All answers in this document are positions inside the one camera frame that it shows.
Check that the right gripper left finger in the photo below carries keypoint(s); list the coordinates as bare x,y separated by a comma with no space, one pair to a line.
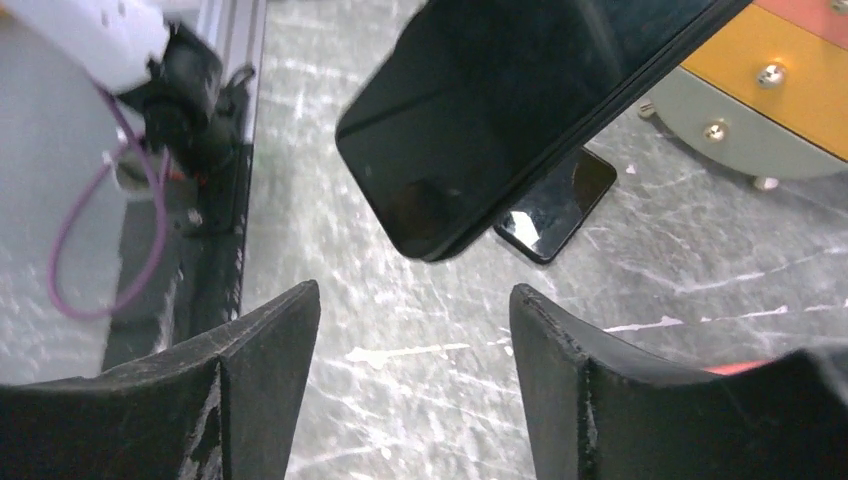
221,405

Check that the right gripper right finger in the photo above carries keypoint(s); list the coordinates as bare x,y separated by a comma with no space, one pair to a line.
597,407

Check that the black phone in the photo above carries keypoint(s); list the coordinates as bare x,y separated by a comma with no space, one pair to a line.
479,99
544,220

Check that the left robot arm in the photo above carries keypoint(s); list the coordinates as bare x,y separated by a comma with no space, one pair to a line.
192,85

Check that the round white drawer cabinet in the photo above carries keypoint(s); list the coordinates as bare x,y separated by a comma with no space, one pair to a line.
765,96

